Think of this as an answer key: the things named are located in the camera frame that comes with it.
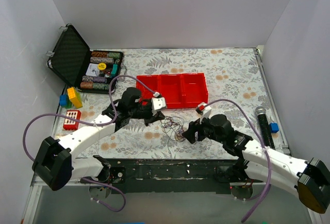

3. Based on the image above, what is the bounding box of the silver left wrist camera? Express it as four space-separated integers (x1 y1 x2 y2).
151 97 167 112

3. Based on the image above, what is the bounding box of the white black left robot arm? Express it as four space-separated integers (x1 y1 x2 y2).
32 87 167 191

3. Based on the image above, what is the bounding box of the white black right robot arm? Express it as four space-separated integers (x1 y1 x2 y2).
183 114 329 214

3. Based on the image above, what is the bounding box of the red three-compartment plastic tray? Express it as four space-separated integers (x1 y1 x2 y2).
136 73 208 109

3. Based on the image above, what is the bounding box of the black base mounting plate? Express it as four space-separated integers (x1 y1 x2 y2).
79 158 265 195

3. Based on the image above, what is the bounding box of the black handheld microphone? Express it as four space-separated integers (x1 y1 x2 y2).
255 106 275 149

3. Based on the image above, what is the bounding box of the green toy brick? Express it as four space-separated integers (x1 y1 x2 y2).
65 101 72 109

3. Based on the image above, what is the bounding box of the black poker chip case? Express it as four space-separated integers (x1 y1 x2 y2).
46 24 124 94

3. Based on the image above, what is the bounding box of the blue toy brick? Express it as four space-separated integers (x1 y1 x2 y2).
59 94 69 108

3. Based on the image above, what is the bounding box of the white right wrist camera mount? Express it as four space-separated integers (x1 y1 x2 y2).
195 102 212 122

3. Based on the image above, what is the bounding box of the red white toy block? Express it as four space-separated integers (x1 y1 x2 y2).
62 109 81 131

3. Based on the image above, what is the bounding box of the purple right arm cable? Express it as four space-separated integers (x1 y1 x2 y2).
206 98 272 223

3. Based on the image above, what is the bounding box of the yellow toy brick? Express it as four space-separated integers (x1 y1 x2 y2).
67 87 83 109

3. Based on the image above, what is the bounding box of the small blue block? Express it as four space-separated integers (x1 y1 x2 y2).
269 123 279 133

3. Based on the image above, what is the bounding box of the thin wire bundle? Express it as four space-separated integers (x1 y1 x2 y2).
159 115 193 155

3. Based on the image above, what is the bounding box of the aluminium rail frame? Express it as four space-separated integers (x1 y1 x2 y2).
22 164 323 224

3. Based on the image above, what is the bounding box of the yellow round poker chip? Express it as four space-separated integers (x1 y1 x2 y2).
97 63 107 71

